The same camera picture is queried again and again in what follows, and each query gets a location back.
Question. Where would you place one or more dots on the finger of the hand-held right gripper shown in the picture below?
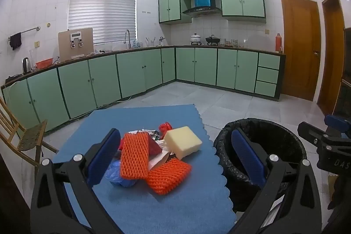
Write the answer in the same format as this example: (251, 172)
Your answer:
(312, 132)
(338, 125)

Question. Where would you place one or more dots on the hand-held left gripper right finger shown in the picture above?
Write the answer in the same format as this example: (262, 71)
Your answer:
(246, 157)

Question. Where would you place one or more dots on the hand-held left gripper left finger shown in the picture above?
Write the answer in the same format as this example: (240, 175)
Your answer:
(104, 154)

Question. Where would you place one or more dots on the blue plastic bag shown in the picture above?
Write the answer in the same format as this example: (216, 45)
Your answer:
(115, 176)

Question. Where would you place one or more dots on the long orange foam net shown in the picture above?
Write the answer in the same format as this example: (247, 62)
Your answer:
(134, 157)

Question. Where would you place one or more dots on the trash bin with black liner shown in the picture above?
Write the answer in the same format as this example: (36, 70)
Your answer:
(274, 135)

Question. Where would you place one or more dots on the dark red packet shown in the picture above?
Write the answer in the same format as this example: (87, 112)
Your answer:
(153, 146)

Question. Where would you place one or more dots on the green and white packet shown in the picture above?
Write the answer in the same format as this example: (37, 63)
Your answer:
(155, 135)

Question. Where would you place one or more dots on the pale cardboard piece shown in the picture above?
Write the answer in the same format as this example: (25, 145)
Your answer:
(159, 160)

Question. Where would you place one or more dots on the red plastic wrapper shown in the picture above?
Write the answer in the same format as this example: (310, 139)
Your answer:
(164, 127)

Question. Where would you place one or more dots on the pale yellow sponge block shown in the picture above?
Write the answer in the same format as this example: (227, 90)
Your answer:
(182, 142)

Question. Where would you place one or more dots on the short orange foam net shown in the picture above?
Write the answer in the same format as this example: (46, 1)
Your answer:
(167, 176)

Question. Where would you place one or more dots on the person's right forearm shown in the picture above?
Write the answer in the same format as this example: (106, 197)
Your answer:
(341, 203)

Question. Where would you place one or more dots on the blue scalloped table mat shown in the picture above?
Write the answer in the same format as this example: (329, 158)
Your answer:
(153, 116)

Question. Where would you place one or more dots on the plain wooden door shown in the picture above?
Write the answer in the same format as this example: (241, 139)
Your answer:
(331, 58)

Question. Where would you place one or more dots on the green base cabinet run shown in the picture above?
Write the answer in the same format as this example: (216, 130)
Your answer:
(74, 86)

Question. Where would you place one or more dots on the wooden chair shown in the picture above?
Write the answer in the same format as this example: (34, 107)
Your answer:
(30, 138)

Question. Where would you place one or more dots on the green base cabinet with drawers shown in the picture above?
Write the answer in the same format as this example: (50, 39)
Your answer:
(227, 69)

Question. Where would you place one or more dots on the red thermos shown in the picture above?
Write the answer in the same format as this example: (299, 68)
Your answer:
(278, 43)

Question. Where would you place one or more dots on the brown cardboard box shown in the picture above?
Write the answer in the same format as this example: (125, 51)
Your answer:
(82, 50)

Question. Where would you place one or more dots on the orange plastic basin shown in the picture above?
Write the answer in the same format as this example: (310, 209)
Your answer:
(44, 63)

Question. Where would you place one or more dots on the row of glass jars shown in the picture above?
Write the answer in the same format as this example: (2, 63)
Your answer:
(233, 43)

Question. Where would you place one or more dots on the steel electric kettle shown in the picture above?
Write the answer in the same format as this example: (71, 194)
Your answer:
(26, 65)

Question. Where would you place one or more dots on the metal kitchen faucet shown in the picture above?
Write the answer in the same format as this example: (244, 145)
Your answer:
(127, 36)

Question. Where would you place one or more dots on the black wok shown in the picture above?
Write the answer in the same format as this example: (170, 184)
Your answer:
(212, 40)

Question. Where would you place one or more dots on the metal utensil holder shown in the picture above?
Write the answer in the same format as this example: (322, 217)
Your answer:
(153, 42)

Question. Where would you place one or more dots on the white cooking pot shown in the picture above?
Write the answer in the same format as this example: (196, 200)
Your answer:
(196, 38)

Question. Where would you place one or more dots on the dark hanging towel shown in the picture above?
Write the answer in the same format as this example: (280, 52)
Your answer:
(15, 41)

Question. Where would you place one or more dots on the white window blinds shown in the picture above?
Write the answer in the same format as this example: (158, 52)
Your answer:
(101, 9)

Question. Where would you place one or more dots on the metal towel rail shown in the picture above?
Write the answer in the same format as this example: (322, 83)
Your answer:
(28, 30)

